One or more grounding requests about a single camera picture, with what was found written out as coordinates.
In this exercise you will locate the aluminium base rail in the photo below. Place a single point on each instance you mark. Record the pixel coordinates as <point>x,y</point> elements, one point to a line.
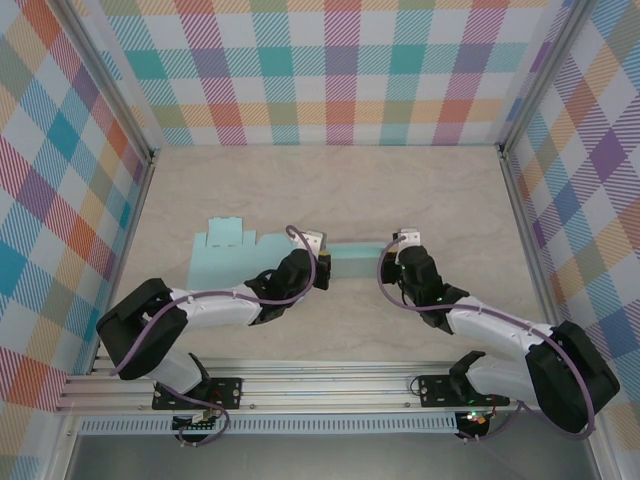
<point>325,386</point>

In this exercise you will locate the aluminium right side rail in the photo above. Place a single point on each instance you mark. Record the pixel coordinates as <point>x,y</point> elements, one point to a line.
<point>536,250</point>

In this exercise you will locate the light blue cardboard box base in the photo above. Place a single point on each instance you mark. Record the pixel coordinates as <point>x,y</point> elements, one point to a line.
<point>225,260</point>

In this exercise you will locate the right circuit board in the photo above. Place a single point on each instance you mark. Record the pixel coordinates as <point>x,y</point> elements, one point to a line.
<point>475,419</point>

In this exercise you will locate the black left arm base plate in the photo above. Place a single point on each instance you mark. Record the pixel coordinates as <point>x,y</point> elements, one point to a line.
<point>230,391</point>

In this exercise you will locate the aluminium corner post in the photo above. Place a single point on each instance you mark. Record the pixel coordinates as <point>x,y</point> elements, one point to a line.
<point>109,75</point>
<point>542,75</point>

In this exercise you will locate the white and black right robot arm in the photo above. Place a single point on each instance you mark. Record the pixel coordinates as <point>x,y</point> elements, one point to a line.
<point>495,330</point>

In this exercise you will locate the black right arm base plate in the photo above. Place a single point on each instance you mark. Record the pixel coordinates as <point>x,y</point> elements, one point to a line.
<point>434,391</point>

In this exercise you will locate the aluminium right corner post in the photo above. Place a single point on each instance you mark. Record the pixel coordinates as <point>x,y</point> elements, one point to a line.
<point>542,75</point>

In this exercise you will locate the circuit board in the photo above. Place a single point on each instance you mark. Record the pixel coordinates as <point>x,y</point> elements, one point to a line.
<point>195,425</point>
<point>475,419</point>

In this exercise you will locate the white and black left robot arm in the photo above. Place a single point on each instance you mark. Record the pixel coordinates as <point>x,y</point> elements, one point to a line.
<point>215,315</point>

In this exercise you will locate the grey metal shelf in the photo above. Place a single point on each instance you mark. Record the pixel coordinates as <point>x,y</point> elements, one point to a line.
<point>325,457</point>

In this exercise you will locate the aluminium left corner post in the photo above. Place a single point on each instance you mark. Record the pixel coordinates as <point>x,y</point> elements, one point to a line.
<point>109,75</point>

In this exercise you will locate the left circuit board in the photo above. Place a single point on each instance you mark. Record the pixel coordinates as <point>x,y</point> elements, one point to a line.
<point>195,425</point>

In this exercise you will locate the aluminium left side rail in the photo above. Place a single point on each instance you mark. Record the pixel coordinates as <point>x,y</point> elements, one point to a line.
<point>135,225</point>

